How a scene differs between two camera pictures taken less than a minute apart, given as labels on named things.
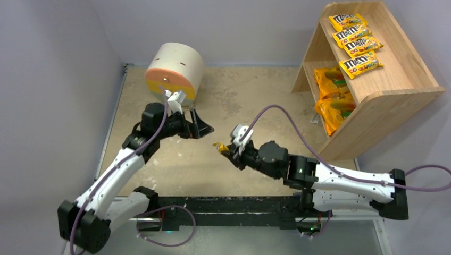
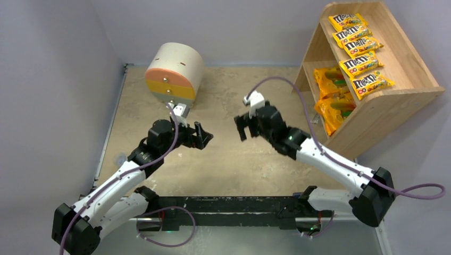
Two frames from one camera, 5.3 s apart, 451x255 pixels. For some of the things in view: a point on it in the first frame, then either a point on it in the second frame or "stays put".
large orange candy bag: [333, 111] stays put
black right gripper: [234, 153] -> [252, 124]
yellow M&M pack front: [220, 146] -> [365, 84]
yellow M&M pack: [356, 65] stays put
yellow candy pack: [358, 45] stays put
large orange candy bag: [330, 81] stays put
